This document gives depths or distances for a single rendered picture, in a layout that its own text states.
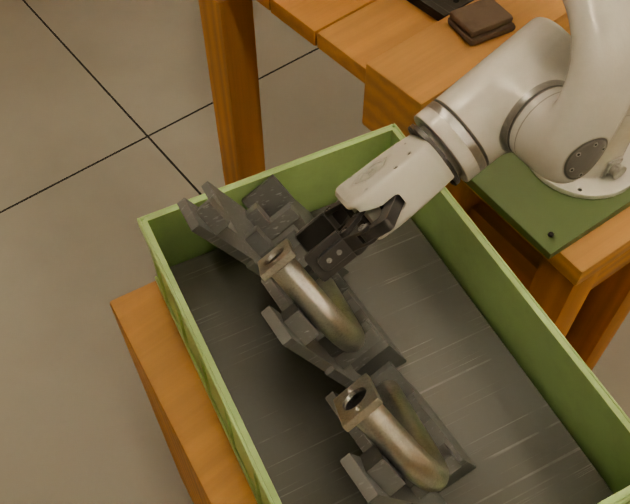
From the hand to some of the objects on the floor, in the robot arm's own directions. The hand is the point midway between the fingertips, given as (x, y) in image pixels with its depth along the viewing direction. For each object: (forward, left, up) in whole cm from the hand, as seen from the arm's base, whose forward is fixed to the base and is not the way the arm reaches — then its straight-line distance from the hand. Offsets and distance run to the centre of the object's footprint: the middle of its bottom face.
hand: (315, 251), depth 76 cm
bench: (+79, -107, -122) cm, 180 cm away
